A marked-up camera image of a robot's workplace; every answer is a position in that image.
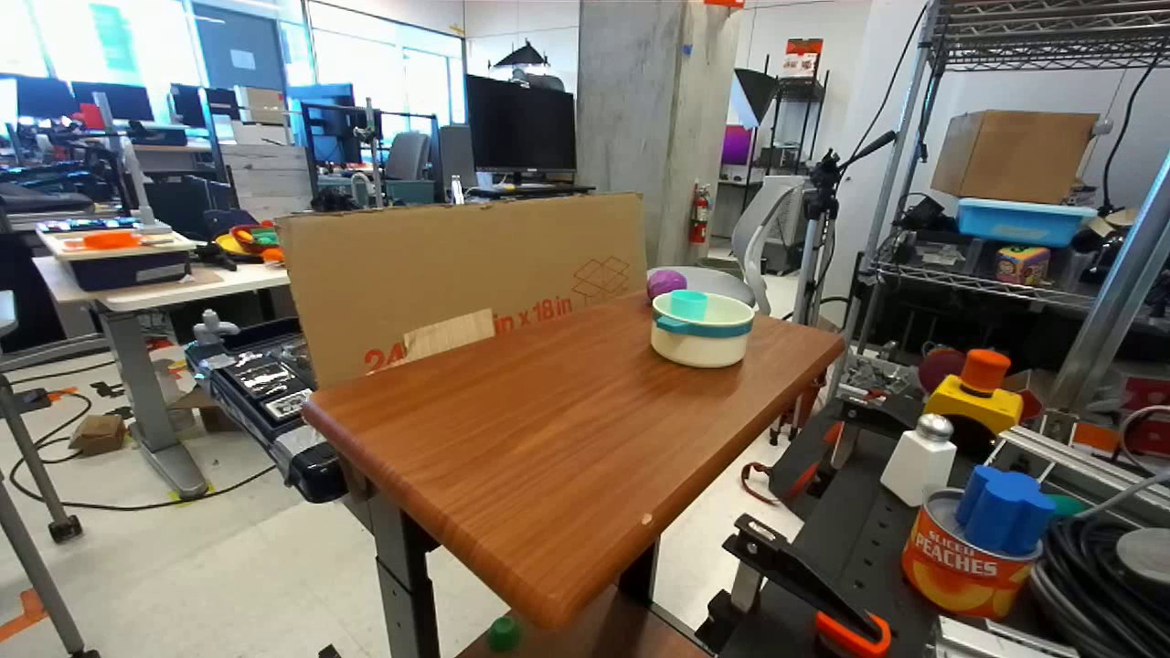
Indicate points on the purple plush toy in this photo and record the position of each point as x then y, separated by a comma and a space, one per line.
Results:
665, 285

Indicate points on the yellow orange toy block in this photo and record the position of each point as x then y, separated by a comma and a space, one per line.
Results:
977, 392

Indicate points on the colourful cube toy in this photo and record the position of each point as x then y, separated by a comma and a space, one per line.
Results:
1022, 266

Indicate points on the white teal-rimmed bowl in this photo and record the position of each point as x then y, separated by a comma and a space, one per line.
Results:
703, 331

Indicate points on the red fire extinguisher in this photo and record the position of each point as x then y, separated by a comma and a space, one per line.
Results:
701, 214

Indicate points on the large cardboard sheet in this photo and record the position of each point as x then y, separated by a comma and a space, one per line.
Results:
369, 286

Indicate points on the grey office chair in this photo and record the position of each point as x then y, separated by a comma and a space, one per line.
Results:
777, 203

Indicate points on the black computer monitor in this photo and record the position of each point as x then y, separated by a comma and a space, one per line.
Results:
522, 129

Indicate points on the orange black clamp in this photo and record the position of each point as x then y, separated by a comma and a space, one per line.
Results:
767, 558

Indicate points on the green ball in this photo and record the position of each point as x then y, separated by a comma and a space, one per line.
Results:
501, 633

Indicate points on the white salt shaker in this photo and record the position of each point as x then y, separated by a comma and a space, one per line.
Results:
923, 461

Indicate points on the blue plastic bin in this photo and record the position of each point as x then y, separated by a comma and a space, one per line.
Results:
1022, 220

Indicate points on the orange peaches can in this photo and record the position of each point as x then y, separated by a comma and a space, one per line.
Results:
956, 577

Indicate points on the blue plastic block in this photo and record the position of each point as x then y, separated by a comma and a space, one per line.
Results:
1005, 512

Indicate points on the brown cardboard box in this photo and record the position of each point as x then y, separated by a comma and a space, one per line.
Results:
1016, 154

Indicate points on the tray with orange plate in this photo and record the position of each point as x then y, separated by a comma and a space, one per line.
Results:
118, 258

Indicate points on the camera tripod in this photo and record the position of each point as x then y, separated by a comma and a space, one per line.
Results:
820, 214

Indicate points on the metal wire shelf rack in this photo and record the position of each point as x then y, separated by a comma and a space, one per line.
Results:
915, 278

